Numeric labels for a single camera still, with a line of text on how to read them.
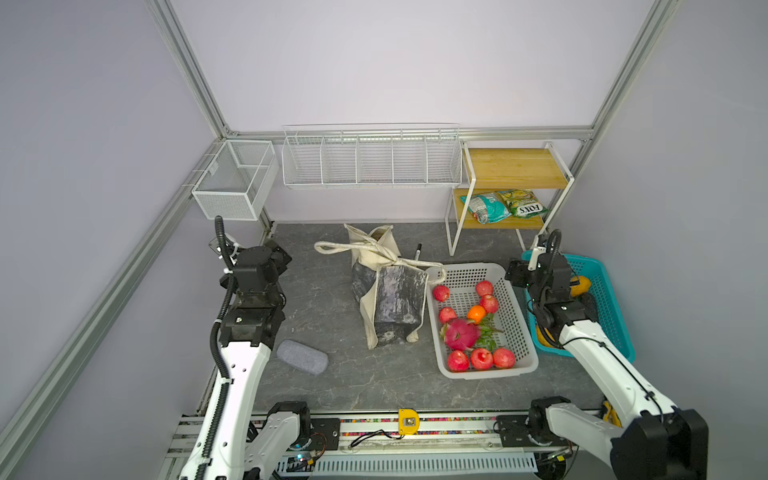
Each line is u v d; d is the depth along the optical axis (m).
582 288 0.96
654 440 0.40
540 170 0.93
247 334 0.47
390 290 0.79
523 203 1.01
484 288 0.96
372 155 0.98
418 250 1.12
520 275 0.74
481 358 0.81
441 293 0.96
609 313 0.87
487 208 0.99
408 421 0.74
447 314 0.89
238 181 1.01
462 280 0.97
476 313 0.89
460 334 0.82
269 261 0.51
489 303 0.91
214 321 0.49
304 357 0.84
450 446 0.74
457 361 0.80
